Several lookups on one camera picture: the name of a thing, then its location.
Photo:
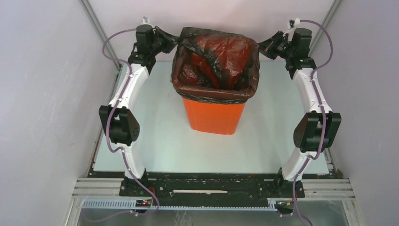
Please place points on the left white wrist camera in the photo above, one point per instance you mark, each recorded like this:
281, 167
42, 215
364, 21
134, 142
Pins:
146, 21

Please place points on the left aluminium frame post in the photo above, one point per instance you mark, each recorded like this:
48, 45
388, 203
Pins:
96, 24

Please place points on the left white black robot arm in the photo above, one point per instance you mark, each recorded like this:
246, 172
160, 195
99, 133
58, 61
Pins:
120, 126

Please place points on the white slotted cable duct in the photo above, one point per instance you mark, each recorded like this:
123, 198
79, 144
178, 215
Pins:
120, 204

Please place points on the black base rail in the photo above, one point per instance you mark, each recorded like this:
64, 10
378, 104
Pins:
211, 189

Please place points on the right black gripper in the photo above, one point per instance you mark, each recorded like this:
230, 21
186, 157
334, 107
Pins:
268, 47

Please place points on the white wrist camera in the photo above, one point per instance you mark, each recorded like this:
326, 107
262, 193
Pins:
146, 21
292, 24

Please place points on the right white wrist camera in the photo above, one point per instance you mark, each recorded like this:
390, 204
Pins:
292, 24

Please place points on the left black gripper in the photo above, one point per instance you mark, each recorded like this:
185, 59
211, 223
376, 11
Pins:
171, 41

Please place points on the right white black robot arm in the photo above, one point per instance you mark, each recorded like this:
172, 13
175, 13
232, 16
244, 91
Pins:
318, 127

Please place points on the orange plastic trash bin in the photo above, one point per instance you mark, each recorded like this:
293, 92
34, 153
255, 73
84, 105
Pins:
213, 117

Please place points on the small circuit board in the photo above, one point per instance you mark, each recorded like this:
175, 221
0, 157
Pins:
143, 204

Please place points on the black plastic trash bag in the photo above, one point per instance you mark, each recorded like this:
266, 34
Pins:
212, 66

